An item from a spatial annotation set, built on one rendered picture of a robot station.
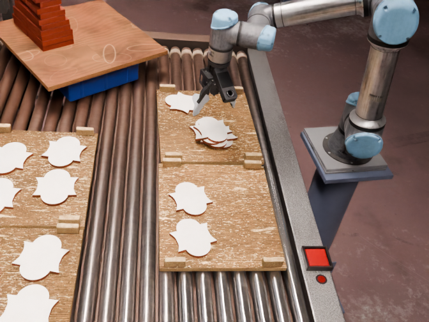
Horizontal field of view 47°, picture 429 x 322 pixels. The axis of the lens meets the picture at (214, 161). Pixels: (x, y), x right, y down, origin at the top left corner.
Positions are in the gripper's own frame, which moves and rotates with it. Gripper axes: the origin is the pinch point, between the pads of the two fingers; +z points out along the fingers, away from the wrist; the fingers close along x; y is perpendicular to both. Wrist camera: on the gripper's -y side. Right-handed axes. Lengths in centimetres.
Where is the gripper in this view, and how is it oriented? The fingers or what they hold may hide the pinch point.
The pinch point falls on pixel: (214, 113)
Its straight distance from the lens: 168.9
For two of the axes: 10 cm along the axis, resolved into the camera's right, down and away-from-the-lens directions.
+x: -8.9, 2.2, -4.0
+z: -1.2, 7.3, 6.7
